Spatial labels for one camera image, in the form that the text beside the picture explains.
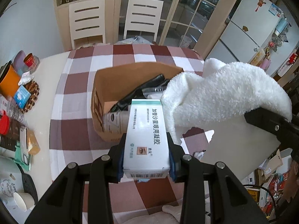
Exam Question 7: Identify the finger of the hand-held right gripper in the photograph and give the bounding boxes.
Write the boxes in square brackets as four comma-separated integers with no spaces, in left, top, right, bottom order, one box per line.
[244,108,299,145]

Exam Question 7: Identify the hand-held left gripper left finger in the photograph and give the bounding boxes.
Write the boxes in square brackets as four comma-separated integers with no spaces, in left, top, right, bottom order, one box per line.
[24,133,128,224]

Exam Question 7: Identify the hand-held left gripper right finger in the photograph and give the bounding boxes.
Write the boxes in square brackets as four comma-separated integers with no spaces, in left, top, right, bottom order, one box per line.
[166,133,269,224]

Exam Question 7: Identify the white medicine box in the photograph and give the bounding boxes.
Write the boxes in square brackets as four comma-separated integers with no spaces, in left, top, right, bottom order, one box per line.
[122,99,170,179]

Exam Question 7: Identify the white fluffy towel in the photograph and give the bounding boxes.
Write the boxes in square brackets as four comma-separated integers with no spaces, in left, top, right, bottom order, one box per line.
[161,58,293,185]

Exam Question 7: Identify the clear plastic packet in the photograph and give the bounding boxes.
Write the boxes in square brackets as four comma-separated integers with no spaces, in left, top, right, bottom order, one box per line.
[142,86,168,100]

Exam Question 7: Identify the brown cardboard box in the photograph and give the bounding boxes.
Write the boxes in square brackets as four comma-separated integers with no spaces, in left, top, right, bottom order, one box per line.
[91,62,185,143]

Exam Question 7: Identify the orange container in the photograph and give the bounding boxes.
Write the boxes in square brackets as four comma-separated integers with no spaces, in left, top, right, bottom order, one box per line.
[0,64,21,97]

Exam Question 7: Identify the black container lid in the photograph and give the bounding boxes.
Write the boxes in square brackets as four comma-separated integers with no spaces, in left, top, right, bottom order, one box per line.
[0,61,12,80]

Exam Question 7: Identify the cardboard sheet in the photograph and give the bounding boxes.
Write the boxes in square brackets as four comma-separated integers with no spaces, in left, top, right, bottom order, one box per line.
[257,149,283,175]

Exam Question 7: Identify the red checked tablecloth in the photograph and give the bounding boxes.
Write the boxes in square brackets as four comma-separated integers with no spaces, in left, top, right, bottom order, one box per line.
[49,44,211,224]

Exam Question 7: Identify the small orange carton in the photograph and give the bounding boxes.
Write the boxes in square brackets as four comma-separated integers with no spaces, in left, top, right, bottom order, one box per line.
[27,129,41,156]

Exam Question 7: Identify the white refrigerator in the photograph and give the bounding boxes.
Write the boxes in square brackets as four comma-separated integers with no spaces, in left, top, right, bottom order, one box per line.
[203,0,284,64]

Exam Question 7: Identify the teal phone case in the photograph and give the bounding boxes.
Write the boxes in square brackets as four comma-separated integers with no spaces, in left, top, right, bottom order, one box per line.
[14,126,32,172]

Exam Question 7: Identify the white paper cup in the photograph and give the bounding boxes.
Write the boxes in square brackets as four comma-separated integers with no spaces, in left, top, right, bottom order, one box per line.
[13,192,36,212]

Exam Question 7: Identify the white waste bin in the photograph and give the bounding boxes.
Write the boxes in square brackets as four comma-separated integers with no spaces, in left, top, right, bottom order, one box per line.
[180,35,192,49]

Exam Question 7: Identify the wooden bead trivet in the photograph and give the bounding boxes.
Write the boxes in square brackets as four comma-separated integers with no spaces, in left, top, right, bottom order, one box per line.
[16,80,40,115]

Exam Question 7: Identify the red hanging ornament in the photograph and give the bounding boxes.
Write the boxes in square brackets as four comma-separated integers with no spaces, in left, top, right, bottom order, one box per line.
[255,0,267,13]

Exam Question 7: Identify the blue tissue packet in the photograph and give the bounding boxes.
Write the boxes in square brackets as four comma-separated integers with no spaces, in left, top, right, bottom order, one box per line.
[13,85,32,109]

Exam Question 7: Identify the clear plastic bottles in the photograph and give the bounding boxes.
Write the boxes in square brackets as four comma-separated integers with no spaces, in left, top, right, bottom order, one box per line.
[0,96,25,122]

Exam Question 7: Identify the red capped bottle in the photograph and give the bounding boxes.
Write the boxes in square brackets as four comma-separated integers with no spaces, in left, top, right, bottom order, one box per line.
[0,115,11,136]

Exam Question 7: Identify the white patterned seat cushion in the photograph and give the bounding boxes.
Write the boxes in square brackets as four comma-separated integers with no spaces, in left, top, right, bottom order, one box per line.
[77,41,110,49]

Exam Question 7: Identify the grey floral seat cushion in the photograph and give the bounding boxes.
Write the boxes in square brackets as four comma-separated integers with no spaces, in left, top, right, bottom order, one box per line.
[117,36,156,45]

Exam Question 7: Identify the crumpled white tissue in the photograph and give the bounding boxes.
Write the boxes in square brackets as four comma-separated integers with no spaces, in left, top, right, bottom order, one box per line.
[18,72,34,86]

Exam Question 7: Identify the red paper cup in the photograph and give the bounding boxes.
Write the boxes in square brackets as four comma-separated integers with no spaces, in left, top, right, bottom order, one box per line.
[23,52,40,72]

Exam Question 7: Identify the glass partition door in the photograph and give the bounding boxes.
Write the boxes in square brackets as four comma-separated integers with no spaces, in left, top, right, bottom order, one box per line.
[117,0,246,59]

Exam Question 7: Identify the purple cup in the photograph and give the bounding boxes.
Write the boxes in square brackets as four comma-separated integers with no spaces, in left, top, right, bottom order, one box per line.
[13,50,27,72]

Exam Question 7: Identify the beige display cabinet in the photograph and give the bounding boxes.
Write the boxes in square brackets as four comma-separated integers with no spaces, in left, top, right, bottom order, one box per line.
[54,0,117,52]

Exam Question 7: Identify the cream slatted chair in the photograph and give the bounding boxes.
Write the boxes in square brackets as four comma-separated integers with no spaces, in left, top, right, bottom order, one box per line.
[68,0,106,49]
[123,0,164,45]

